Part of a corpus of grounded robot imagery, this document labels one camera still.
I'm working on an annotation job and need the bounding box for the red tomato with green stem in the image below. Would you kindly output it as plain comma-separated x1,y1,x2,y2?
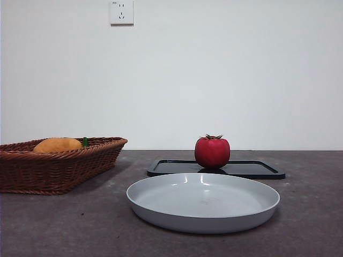
195,133,231,169

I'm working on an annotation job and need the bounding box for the white wall socket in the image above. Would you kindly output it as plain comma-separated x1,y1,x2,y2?
109,0,134,27

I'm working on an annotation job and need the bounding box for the brown wicker basket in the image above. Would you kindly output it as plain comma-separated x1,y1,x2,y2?
0,137,128,195

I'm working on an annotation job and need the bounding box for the grey round plate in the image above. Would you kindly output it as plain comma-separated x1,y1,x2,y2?
125,172,281,235

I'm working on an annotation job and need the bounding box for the black rectangular tray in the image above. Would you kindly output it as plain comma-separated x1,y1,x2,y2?
146,159,286,180

